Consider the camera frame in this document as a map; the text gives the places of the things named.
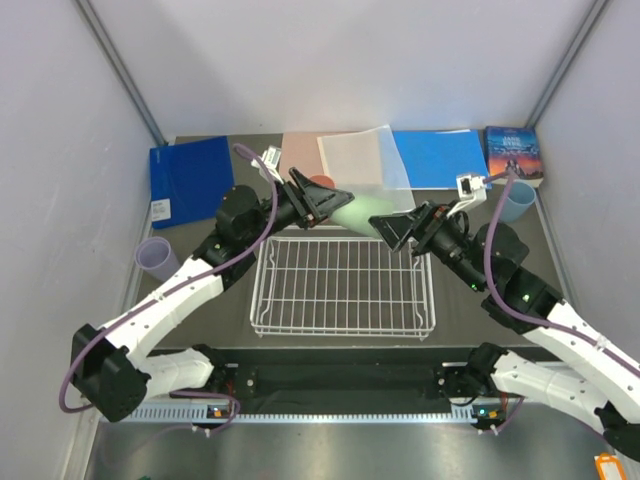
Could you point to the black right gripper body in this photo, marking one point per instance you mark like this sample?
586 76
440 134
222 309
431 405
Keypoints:
442 237

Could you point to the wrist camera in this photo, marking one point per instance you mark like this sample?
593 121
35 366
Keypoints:
471 193
271 159

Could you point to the pink cup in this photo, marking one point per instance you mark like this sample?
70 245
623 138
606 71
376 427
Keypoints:
322 180

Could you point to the white slotted cable duct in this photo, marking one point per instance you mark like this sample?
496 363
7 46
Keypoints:
210 413

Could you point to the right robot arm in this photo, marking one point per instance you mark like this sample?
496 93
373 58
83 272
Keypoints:
604 392

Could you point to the blue cup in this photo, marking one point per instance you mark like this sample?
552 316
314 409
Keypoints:
520 198

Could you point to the orange key tag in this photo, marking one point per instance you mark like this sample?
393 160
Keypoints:
608 467

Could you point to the white wire dish rack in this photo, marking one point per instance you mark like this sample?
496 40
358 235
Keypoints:
334 282

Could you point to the pink board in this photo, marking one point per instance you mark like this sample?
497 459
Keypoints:
301 150

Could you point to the white mesh bag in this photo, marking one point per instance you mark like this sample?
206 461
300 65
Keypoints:
369 164

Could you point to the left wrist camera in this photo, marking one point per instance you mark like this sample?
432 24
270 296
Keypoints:
271 159

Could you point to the light blue folder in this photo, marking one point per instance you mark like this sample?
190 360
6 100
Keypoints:
434 159

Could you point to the large purple cup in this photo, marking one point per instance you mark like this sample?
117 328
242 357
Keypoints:
156 257

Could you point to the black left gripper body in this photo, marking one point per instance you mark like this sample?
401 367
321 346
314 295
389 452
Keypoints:
291 207

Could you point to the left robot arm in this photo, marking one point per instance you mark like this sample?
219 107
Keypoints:
114 367

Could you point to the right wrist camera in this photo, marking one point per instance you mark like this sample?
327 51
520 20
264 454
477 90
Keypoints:
471 193

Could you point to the Jane Eyre paperback book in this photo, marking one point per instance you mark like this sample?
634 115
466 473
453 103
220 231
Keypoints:
516 149

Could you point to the dark blue folder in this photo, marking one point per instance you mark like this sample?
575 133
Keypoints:
188 181

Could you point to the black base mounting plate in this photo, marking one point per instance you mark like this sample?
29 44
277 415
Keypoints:
340 380

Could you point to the green cup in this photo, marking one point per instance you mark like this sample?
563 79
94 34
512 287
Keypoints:
355 215

